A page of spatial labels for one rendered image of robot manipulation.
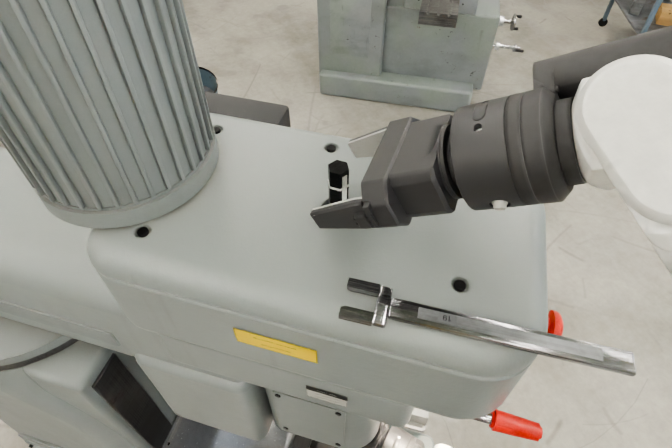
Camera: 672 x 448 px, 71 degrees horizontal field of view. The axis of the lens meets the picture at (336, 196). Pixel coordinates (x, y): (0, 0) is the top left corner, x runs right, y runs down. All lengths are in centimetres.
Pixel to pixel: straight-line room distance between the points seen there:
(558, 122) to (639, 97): 6
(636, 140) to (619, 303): 272
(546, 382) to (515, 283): 217
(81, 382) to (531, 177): 74
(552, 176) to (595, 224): 299
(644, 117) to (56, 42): 39
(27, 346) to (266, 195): 53
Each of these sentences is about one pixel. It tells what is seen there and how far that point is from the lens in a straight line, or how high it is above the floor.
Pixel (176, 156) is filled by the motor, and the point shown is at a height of 195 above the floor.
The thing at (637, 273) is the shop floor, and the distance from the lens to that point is 322.
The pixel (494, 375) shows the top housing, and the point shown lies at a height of 186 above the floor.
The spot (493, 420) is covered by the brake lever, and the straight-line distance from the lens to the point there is 61.
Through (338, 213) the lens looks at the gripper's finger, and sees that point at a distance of 42.
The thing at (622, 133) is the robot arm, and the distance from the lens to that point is 33.
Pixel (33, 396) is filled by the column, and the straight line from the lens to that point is 102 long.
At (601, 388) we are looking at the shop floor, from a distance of 273.
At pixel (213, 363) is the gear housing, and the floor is 168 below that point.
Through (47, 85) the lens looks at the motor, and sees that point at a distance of 43.
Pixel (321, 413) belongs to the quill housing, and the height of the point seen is 154.
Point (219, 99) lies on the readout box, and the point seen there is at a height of 173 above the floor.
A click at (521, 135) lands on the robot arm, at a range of 36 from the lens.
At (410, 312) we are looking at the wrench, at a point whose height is 190.
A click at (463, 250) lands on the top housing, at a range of 48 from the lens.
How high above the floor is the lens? 227
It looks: 47 degrees down
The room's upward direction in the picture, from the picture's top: straight up
